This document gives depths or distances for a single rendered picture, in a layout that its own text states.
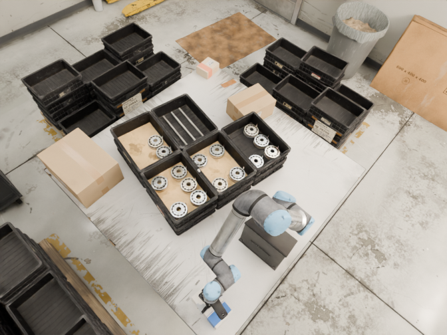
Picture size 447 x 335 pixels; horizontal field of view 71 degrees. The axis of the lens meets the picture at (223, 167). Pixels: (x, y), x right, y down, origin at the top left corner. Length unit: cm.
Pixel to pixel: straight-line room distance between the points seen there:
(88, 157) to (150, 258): 73
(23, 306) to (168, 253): 99
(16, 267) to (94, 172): 80
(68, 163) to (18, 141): 153
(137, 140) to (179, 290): 100
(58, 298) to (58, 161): 88
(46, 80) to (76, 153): 128
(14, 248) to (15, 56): 262
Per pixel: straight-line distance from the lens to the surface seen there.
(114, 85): 309
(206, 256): 157
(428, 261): 332
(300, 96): 325
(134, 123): 223
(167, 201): 195
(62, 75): 331
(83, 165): 210
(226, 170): 205
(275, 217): 129
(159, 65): 340
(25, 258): 244
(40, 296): 245
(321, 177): 234
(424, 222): 347
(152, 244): 200
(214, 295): 149
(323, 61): 353
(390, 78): 422
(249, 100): 242
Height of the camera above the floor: 258
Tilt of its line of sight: 58 degrees down
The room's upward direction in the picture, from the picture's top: 8 degrees clockwise
